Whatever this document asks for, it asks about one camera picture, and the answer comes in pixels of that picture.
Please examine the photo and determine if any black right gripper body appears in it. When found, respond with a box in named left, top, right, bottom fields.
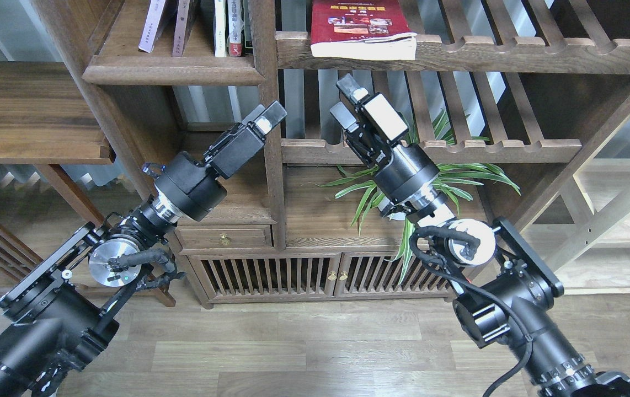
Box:
left=345, top=93, right=441, bottom=210

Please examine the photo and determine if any green spider plant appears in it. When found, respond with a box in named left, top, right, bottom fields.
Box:
left=318, top=110, right=520, bottom=282

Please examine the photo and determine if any dark wooden side table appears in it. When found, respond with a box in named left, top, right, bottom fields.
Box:
left=0, top=62, right=177, bottom=308

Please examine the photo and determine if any red book on shelf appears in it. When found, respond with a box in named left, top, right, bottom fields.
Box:
left=311, top=1, right=418, bottom=61

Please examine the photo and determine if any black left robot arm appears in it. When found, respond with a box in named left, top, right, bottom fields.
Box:
left=0, top=101, right=287, bottom=396

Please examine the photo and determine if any white lavender book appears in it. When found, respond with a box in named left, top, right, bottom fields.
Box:
left=138, top=0, right=175, bottom=53

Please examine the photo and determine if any right slatted cabinet door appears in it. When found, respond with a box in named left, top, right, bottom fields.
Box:
left=326, top=252, right=452, bottom=299

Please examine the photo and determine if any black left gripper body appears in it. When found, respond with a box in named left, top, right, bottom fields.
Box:
left=143, top=121, right=267, bottom=223

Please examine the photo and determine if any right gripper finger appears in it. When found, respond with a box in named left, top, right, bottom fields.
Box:
left=329, top=101, right=358, bottom=132

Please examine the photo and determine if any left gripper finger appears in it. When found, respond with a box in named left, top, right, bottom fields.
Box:
left=243, top=101, right=287, bottom=136

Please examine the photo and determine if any dark wooden bookshelf cabinet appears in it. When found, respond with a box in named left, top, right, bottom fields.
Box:
left=31, top=1, right=630, bottom=308

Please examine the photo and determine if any light wooden shelf rack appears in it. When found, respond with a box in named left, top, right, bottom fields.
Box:
left=524, top=117, right=630, bottom=294

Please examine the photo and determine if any white upright book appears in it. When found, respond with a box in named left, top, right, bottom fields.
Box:
left=213, top=0, right=227, bottom=58

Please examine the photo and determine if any slatted cabinet door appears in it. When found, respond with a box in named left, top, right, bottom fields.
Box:
left=189, top=253, right=341, bottom=304
left=326, top=252, right=452, bottom=299

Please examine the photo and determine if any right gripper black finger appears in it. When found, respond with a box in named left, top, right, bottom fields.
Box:
left=336, top=74, right=370, bottom=105

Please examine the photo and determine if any red spine upright book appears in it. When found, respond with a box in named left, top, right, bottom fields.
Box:
left=227, top=0, right=244, bottom=57

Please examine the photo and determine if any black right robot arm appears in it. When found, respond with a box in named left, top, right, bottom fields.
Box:
left=330, top=74, right=630, bottom=396

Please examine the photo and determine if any left slatted cabinet door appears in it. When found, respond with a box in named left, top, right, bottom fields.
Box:
left=189, top=253, right=341, bottom=304

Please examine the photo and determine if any small wooden drawer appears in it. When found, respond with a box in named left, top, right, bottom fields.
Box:
left=175, top=224, right=272, bottom=250

